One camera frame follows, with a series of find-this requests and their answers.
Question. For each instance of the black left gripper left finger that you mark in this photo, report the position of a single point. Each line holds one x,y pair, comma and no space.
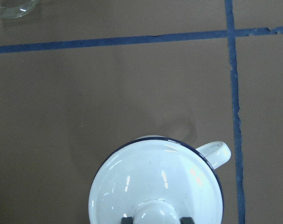
127,220

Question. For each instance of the white enamel cup lid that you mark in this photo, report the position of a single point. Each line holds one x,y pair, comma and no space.
150,177

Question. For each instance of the brown paper table cover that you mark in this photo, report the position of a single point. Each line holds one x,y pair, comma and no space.
79,78

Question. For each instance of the white enamel cup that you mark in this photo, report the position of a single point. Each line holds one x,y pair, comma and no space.
215,152

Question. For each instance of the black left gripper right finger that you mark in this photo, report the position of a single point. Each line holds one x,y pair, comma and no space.
187,220

